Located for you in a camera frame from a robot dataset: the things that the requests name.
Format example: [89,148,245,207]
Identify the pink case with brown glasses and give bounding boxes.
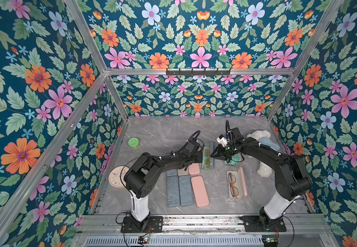
[188,163,200,176]

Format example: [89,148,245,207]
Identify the green case with black glasses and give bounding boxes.
[224,154,241,166]

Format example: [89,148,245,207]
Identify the grey case with black glasses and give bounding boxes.
[177,168,189,176]

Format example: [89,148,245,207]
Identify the green case with olive glasses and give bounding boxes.
[202,142,215,170]

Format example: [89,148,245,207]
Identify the grey case with yellow glasses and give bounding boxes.
[178,175,194,206]

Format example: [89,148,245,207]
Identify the grey case with white glasses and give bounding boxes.
[167,176,181,207]

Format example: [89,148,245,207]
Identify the grey case with red glasses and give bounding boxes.
[166,169,177,177]

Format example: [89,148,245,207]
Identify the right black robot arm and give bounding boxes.
[210,120,313,230]

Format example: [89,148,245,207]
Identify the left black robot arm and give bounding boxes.
[123,130,204,231]

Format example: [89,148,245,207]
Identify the orange blue framed glasses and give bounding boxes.
[228,172,239,198]

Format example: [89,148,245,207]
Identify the white teddy bear blue shirt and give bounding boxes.
[245,130,290,181]

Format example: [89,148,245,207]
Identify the green lidded small jar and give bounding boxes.
[128,137,140,150]

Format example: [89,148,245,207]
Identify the cream analog clock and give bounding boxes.
[108,166,129,188]

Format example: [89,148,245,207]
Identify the black hook rack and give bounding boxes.
[165,68,231,77]

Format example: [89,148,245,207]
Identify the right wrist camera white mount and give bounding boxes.
[217,135,229,147]

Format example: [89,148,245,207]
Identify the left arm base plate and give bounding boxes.
[120,215,163,234]

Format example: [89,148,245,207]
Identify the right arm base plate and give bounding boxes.
[239,215,287,232]

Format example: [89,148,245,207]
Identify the aluminium front rail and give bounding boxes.
[79,214,330,235]

